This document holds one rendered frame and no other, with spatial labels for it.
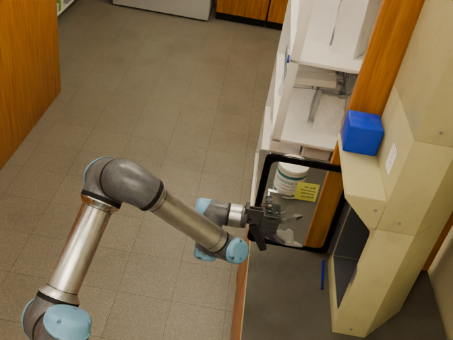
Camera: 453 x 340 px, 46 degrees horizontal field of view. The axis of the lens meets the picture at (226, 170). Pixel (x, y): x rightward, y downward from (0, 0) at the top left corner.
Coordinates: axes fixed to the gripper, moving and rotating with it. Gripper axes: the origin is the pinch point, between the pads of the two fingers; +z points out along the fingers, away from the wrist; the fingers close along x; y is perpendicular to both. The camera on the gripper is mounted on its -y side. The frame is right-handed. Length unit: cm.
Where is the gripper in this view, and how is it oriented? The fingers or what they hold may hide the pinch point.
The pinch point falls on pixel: (302, 232)
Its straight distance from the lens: 174.7
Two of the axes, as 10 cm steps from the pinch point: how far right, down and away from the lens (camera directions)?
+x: 1.0, -5.8, 8.1
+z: 9.8, 1.8, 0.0
